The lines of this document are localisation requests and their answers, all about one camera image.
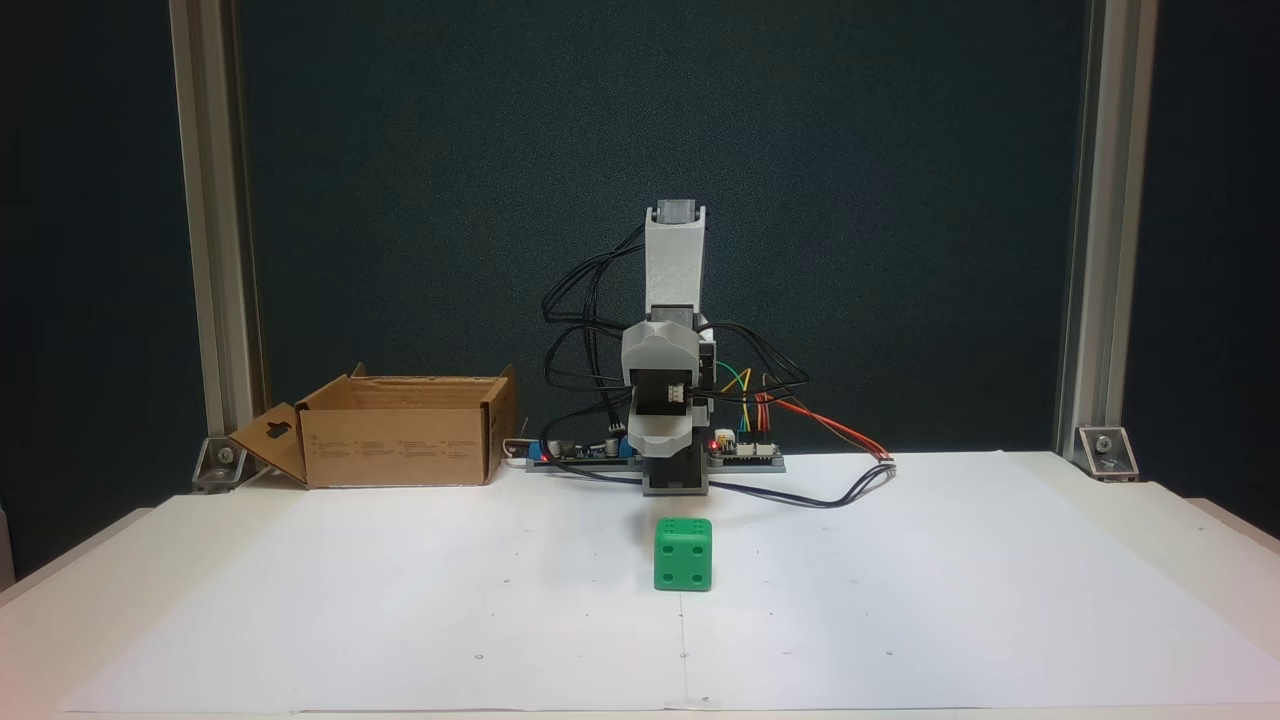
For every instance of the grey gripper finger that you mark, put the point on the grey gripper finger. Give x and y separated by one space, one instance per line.
662 432

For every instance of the green dice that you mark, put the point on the green dice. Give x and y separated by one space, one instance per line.
683 560

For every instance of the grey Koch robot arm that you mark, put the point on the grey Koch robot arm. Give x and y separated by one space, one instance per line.
675 260

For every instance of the circuit board with blue parts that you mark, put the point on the circuit board with blue parts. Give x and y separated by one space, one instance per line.
580 452

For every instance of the circuit board with white connectors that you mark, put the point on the circuit board with white connectors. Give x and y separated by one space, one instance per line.
745 453

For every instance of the brown cardboard box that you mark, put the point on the brown cardboard box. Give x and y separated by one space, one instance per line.
400 445

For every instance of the metal corner bracket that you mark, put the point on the metal corner bracket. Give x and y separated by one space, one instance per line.
220 465
1108 452

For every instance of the aluminium frame post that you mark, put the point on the aluminium frame post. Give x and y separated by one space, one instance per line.
1105 250
215 250

